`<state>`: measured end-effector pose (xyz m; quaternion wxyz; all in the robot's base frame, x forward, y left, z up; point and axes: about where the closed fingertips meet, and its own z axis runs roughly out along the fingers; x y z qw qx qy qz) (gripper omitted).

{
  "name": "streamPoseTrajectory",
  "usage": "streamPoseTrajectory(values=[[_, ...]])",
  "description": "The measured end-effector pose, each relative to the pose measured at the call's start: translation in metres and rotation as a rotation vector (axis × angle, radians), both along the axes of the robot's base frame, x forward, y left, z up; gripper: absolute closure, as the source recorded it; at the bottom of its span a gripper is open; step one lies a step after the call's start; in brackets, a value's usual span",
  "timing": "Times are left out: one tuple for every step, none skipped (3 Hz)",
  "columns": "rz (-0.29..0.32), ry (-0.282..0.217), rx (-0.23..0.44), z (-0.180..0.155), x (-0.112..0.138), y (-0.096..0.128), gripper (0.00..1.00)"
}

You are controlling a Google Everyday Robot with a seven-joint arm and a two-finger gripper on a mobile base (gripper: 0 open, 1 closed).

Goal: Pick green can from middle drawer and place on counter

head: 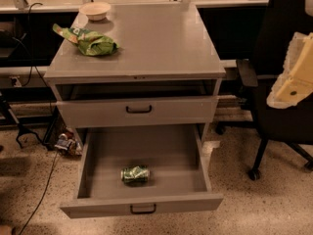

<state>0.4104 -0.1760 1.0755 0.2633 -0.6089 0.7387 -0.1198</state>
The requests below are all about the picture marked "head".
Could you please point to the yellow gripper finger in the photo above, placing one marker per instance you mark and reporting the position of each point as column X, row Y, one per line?
column 295, row 83

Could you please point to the green soda can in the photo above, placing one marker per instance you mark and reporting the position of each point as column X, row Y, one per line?
column 133, row 174

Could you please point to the grey drawer cabinet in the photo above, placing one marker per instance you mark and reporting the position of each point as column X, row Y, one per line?
column 164, row 51

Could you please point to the open grey bottom drawer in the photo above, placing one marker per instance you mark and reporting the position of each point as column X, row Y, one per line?
column 178, row 172

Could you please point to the closed grey upper drawer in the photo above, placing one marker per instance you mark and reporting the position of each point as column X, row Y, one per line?
column 136, row 112

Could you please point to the black office chair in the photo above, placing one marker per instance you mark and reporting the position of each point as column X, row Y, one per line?
column 293, row 125

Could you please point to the green chip bag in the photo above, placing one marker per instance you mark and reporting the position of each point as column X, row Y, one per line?
column 89, row 42

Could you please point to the small items on floor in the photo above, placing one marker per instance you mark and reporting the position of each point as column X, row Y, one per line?
column 67, row 143

